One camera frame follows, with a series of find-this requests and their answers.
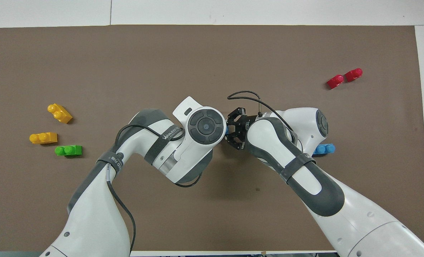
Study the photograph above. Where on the brown table mat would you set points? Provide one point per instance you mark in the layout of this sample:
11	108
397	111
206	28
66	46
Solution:
212	60

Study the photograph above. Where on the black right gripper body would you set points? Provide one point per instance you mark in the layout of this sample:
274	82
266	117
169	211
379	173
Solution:
241	128

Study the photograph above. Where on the red one-stud toy brick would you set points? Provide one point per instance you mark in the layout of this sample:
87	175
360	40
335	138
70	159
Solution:
335	81
353	74

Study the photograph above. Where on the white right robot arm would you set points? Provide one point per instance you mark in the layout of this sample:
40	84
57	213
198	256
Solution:
304	171

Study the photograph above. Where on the yellow two-stud toy brick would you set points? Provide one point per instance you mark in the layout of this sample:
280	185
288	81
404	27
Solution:
60	113
43	138

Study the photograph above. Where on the green two-stud toy brick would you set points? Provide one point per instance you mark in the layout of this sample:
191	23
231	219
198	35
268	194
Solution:
69	150

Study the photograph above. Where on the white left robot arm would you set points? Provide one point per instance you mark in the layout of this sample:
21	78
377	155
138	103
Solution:
183	150

